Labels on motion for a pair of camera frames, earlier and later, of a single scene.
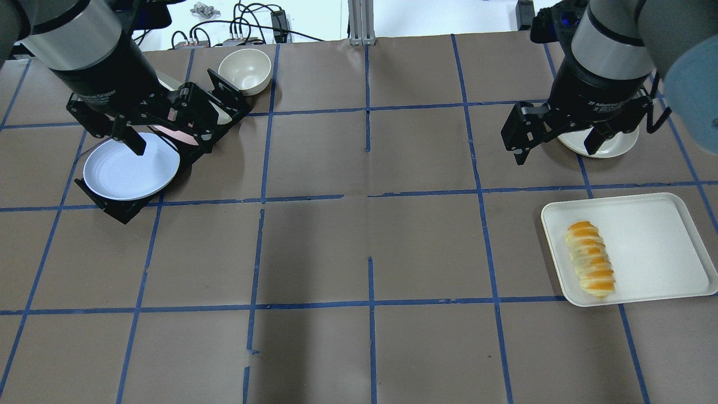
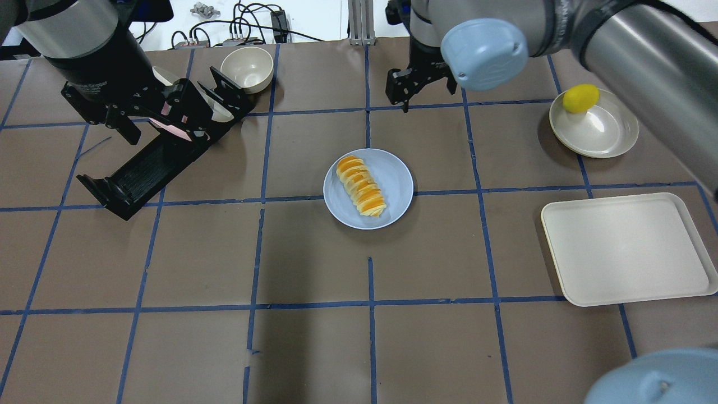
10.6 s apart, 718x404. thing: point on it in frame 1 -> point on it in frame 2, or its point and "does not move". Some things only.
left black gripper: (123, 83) does not move
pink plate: (186, 136) does not move
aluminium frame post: (361, 22) does not move
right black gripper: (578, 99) -> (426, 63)
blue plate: (115, 170) -> (392, 176)
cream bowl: (248, 70) does not move
